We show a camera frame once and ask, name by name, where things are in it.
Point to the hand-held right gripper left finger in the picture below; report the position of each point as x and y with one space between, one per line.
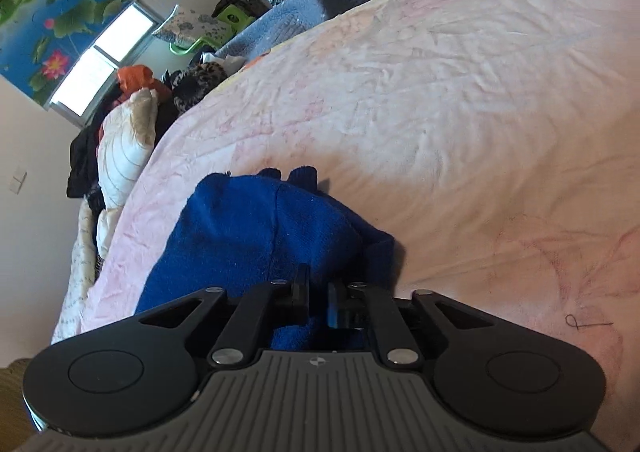
302 292

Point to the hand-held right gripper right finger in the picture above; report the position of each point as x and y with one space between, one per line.
340 307

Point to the blue knit sweater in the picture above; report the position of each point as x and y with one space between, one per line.
250 232

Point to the black clothes heap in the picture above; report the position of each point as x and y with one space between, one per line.
82 156

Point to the pink bed blanket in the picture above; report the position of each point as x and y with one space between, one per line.
425 106

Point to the white printed quilt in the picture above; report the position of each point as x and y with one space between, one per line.
80 277

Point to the leopard print cloth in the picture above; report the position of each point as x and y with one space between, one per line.
197 84

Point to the white puffy jacket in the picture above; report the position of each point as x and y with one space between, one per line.
122 141

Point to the black hairpin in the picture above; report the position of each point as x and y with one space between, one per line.
575 321

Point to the orange garment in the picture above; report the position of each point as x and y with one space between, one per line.
135 79

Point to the green plastic chair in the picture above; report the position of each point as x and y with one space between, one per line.
227 26

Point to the light blue quilted blanket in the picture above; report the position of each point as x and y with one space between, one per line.
300 11

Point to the floral print cushion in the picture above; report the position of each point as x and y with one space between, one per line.
185 24

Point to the window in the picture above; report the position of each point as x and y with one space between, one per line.
90 76

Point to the lotus print window blind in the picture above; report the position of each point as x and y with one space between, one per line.
55 26

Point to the white wall switch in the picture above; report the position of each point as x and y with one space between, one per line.
18 183

